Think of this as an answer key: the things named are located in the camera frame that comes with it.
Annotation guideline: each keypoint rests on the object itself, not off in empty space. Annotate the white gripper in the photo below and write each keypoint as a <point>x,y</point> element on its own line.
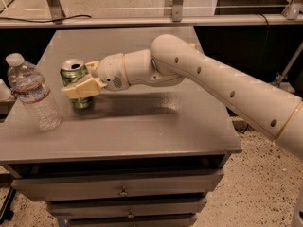
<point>111,70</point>

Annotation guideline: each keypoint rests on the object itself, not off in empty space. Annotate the green soda can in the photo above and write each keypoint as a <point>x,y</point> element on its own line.
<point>74,74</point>

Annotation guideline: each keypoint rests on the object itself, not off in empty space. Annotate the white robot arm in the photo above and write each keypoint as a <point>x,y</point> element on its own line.
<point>276,113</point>

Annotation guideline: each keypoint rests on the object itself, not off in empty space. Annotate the clear plastic water bottle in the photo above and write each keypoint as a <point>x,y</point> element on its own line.
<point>30,87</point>

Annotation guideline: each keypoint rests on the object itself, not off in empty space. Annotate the white object at left edge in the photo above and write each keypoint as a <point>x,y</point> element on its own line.
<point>5,93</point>

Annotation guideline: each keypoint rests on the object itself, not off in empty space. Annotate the grey drawer cabinet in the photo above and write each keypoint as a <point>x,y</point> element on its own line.
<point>140,130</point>

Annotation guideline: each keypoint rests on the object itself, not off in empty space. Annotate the top grey drawer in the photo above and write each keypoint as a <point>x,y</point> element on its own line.
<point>119,185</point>

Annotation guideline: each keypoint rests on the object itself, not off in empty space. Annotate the grey drawer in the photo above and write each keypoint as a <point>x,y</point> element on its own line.
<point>184,220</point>
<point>127,208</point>
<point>119,185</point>

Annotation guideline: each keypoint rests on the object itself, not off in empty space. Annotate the middle grey drawer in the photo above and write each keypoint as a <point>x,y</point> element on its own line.
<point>127,208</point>

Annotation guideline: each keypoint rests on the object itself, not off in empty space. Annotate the bottom grey drawer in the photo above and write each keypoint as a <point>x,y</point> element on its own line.
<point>184,220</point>

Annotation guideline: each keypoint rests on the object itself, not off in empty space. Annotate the grey metal frame rail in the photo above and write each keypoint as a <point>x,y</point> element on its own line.
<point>123,13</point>

